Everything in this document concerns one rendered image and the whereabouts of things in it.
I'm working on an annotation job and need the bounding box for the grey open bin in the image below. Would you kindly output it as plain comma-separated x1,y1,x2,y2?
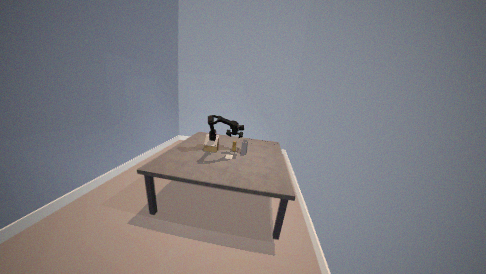
241,139,248,155

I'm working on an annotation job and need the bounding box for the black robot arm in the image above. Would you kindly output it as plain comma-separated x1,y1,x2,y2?
208,115,244,141

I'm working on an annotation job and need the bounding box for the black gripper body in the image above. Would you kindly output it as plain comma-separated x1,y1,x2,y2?
226,130,243,137

